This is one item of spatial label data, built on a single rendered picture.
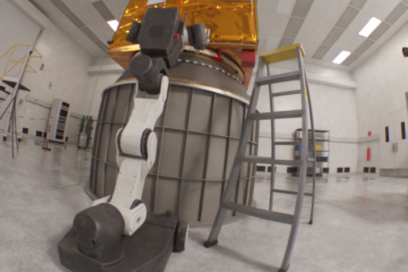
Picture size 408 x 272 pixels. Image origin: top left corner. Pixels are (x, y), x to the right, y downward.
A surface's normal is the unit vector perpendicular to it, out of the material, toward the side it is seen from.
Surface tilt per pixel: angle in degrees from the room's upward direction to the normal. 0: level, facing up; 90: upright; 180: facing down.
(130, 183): 70
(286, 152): 90
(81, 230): 76
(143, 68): 88
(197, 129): 90
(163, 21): 103
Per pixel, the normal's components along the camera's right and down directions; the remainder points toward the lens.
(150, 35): 0.01, 0.03
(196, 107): 0.29, -0.16
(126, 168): 0.01, -0.52
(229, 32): -0.15, -0.20
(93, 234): 0.29, -0.43
